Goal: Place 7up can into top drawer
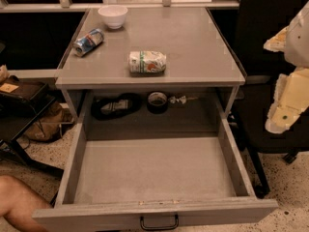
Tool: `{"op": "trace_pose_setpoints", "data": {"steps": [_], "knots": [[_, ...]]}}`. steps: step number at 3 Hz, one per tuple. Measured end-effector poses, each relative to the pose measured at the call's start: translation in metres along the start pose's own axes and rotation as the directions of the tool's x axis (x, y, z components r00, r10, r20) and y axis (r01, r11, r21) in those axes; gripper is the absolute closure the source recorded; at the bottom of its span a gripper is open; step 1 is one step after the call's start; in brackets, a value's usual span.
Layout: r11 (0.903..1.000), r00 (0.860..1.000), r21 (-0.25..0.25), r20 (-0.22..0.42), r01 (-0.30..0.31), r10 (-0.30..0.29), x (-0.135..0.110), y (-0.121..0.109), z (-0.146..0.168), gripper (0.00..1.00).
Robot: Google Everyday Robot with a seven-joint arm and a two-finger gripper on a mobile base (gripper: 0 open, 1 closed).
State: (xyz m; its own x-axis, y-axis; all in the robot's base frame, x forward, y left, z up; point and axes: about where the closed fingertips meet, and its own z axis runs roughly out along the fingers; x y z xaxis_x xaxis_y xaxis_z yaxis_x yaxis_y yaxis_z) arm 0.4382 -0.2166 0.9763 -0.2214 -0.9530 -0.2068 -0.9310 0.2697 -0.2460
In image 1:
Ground yellow sticky note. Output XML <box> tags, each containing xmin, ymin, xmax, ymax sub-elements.
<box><xmin>0</xmin><ymin>83</ymin><xmax>18</xmax><ymax>93</ymax></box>

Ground green white 7up can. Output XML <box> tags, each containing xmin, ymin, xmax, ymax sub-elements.
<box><xmin>128</xmin><ymin>50</ymin><xmax>166</xmax><ymax>73</ymax></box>

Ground grey open top drawer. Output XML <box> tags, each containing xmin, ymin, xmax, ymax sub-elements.
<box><xmin>31</xmin><ymin>90</ymin><xmax>279</xmax><ymax>232</ymax></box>

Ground black drawer handle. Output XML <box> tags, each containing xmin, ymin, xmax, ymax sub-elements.
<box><xmin>139</xmin><ymin>215</ymin><xmax>180</xmax><ymax>232</ymax></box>

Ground black tape roll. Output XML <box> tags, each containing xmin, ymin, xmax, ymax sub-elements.
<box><xmin>147</xmin><ymin>92</ymin><xmax>168</xmax><ymax>114</ymax></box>

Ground black side table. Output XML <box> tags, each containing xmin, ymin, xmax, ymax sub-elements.
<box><xmin>0</xmin><ymin>77</ymin><xmax>63</xmax><ymax>178</ymax></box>

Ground black pouch with label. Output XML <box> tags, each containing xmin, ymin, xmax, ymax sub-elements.
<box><xmin>91</xmin><ymin>93</ymin><xmax>142</xmax><ymax>121</ymax></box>

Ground grey cabinet with top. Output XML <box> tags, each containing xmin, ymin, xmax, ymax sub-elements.
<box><xmin>54</xmin><ymin>6</ymin><xmax>247</xmax><ymax>124</ymax></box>

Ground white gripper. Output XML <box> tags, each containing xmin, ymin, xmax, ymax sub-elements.
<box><xmin>264</xmin><ymin>1</ymin><xmax>309</xmax><ymax>134</ymax></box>

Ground black office chair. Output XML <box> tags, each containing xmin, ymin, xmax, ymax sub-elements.
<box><xmin>232</xmin><ymin>0</ymin><xmax>309</xmax><ymax>198</ymax></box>

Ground person's bare knee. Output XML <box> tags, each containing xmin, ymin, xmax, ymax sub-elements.
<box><xmin>0</xmin><ymin>175</ymin><xmax>52</xmax><ymax>232</ymax></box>

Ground crumpled foil wrapper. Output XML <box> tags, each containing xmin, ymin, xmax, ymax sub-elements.
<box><xmin>168</xmin><ymin>96</ymin><xmax>197</xmax><ymax>104</ymax></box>

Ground white ceramic bowl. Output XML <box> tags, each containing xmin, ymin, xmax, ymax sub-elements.
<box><xmin>98</xmin><ymin>5</ymin><xmax>128</xmax><ymax>29</ymax></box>

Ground blue silver soda can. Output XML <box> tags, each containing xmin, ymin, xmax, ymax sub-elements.
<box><xmin>73</xmin><ymin>28</ymin><xmax>104</xmax><ymax>57</ymax></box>

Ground brown bag on floor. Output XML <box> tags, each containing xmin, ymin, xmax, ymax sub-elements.
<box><xmin>24</xmin><ymin>101</ymin><xmax>72</xmax><ymax>142</ymax></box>

